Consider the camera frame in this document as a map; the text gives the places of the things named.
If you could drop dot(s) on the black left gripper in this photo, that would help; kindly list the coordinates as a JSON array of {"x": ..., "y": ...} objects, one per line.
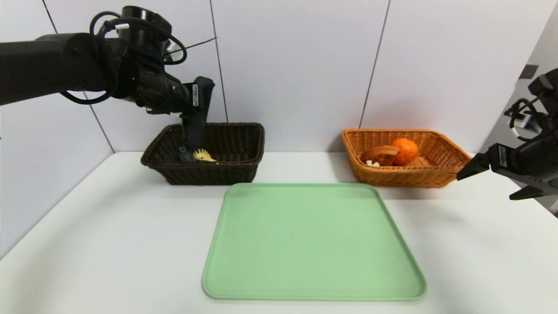
[{"x": 196, "y": 94}]

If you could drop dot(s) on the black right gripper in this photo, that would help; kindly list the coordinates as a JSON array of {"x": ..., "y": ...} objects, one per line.
[{"x": 501, "y": 156}]

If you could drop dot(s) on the black leather glasses case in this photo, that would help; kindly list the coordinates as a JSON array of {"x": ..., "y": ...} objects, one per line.
[{"x": 196, "y": 126}]

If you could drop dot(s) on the grey transparent pencil lead case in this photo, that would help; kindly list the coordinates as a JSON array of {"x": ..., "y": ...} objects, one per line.
[{"x": 186, "y": 155}]

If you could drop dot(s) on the orange fruit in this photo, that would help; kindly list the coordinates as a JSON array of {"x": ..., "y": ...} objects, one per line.
[{"x": 404, "y": 151}]

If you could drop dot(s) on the toy waffle cake with cream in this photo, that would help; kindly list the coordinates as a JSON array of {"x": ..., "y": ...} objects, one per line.
[{"x": 381, "y": 155}]

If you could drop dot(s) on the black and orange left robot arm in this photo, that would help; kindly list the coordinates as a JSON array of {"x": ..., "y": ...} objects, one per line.
[{"x": 52, "y": 65}]

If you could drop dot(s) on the orange wicker basket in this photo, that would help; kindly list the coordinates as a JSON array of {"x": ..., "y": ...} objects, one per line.
[{"x": 436, "y": 174}]

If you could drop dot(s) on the dark brown wicker basket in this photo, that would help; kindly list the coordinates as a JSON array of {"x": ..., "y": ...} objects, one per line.
[{"x": 231, "y": 170}]

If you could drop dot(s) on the light green plastic tray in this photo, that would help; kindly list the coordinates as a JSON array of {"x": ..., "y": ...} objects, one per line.
[{"x": 314, "y": 244}]

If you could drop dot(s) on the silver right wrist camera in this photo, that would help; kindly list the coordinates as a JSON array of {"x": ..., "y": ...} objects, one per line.
[{"x": 525, "y": 122}]

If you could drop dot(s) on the dark wall fixture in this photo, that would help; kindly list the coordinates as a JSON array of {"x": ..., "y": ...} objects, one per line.
[{"x": 528, "y": 72}]

